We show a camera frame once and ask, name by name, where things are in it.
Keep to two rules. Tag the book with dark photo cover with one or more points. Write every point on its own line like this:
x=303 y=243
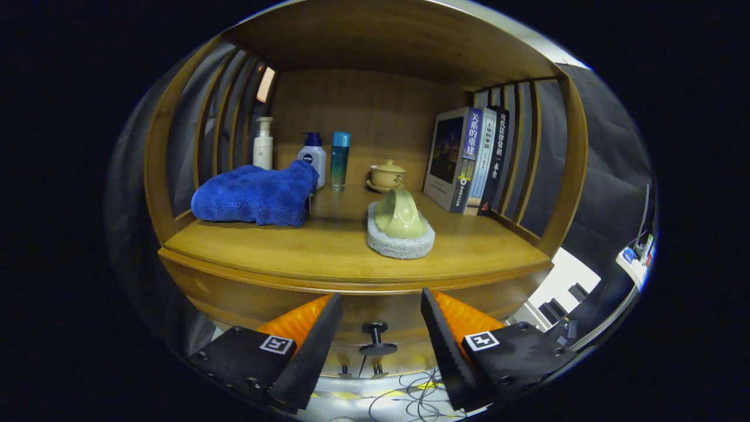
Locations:
x=448 y=152

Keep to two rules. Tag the blue towel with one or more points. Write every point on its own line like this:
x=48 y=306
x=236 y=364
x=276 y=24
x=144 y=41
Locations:
x=252 y=196

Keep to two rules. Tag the white bottle with blue cap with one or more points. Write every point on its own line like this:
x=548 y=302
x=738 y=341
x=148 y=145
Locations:
x=316 y=158

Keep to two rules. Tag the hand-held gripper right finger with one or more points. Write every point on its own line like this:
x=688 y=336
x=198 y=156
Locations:
x=451 y=357

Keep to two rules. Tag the wooden countertop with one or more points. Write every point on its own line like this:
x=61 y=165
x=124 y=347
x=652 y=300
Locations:
x=328 y=246

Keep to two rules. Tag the beige lidded teacup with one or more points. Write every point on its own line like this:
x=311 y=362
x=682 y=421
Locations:
x=388 y=174

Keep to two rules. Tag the white pump bottle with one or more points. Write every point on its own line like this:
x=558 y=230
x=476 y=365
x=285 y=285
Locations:
x=263 y=152

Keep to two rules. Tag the wooden drawer with black knob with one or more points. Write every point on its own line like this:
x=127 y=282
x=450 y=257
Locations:
x=234 y=299

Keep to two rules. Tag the beige saucer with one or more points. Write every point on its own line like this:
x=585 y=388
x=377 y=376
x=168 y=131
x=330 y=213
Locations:
x=375 y=187

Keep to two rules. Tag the wooden cabinet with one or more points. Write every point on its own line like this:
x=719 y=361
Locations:
x=363 y=111

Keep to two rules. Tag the book with pale blue spine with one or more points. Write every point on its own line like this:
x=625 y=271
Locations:
x=485 y=164

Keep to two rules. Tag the teal glass bottle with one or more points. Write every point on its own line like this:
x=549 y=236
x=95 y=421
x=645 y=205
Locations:
x=339 y=164

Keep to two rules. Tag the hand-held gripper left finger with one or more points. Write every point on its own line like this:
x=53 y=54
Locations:
x=310 y=357

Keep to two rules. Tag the pale green scrubber grey sponge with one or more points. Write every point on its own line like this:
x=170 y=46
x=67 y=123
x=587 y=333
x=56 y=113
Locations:
x=401 y=220

